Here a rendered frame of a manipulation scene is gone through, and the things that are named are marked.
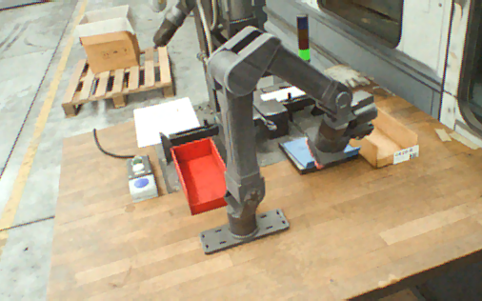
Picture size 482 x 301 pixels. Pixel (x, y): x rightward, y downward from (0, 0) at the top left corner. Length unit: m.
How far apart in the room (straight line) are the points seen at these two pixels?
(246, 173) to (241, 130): 0.10
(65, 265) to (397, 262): 0.72
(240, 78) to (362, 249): 0.44
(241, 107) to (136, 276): 0.43
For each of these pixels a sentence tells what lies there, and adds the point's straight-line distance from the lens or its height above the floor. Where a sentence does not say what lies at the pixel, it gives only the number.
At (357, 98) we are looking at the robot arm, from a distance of 0.99.
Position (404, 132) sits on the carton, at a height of 0.95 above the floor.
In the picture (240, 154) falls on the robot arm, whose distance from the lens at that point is 0.84.
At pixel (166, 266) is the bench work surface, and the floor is 0.90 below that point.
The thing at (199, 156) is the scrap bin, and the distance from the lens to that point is 1.27.
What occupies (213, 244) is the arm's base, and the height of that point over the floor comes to 0.91.
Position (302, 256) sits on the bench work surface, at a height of 0.90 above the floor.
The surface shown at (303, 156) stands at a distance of 1.17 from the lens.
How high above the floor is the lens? 1.57
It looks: 31 degrees down
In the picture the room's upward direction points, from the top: 9 degrees counter-clockwise
